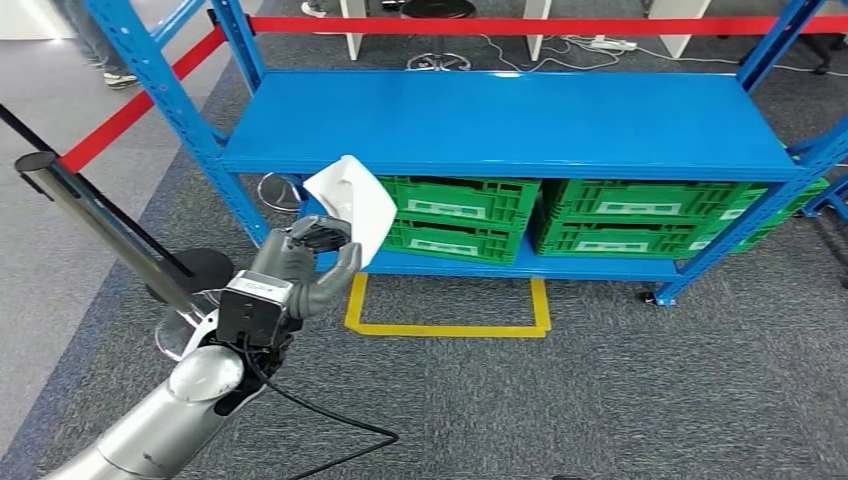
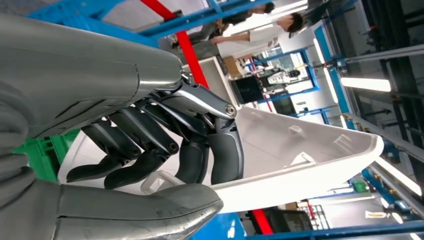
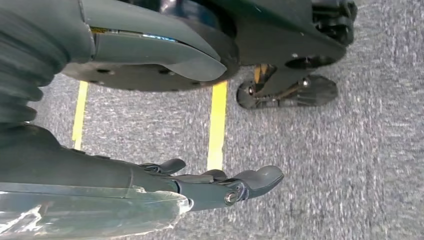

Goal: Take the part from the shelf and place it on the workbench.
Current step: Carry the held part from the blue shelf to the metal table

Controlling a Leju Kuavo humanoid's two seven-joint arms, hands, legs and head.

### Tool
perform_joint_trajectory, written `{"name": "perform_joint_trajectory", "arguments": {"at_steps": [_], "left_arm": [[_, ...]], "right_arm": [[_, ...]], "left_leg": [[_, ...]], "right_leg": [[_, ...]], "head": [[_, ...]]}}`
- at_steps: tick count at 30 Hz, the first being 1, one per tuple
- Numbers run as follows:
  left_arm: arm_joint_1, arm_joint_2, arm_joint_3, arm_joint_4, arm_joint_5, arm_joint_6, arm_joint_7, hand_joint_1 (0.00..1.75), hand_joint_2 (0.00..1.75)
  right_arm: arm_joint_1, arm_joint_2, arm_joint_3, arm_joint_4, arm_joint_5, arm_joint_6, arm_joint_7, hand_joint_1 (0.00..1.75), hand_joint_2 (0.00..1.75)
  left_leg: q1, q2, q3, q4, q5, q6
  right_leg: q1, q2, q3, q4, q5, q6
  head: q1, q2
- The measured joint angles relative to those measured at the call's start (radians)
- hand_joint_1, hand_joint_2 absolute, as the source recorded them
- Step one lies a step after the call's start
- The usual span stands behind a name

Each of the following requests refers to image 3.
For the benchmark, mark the black caster wheel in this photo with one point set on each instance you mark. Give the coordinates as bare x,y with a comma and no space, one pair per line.
314,91

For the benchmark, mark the yellow floor tape outline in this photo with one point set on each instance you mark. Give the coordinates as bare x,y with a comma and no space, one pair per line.
217,132

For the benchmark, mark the black robot wheeled base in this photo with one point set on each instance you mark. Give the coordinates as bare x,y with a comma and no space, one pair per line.
281,33

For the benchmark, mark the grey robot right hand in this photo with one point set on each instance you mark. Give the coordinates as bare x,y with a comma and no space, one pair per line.
82,172

